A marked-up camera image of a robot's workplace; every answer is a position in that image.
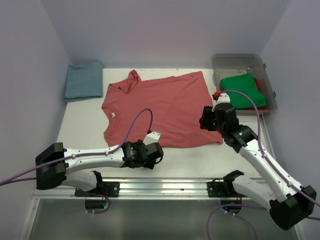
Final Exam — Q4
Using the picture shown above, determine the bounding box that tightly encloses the salmon pink t shirt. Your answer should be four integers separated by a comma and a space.
101, 70, 223, 148

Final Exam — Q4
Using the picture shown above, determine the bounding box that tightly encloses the clear plastic bin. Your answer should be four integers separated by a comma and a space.
211, 52, 278, 117

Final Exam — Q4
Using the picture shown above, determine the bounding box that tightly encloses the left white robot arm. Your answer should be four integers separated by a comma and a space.
35, 140, 164, 195

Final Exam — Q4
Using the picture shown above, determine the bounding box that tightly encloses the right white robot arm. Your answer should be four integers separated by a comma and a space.
199, 102, 317, 230

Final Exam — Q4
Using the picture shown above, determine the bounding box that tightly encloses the green folded t shirt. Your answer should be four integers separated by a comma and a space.
220, 73, 267, 110

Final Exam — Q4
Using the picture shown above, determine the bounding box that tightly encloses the red folded t shirt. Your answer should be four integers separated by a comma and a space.
243, 78, 269, 111

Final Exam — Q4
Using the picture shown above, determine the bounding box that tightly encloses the blue folded t shirt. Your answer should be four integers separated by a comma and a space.
64, 61, 104, 103

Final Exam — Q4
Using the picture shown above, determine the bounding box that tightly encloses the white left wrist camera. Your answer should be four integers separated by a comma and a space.
143, 131, 162, 145

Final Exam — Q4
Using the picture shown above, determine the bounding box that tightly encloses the aluminium mounting rail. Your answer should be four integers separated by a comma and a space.
32, 177, 293, 200

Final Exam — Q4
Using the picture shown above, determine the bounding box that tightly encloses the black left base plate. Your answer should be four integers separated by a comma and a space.
74, 181, 120, 198

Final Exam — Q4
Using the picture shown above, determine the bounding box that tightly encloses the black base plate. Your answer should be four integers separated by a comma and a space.
74, 181, 120, 198
206, 181, 241, 198

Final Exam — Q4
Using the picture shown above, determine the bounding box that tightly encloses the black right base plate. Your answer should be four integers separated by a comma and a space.
206, 181, 241, 198

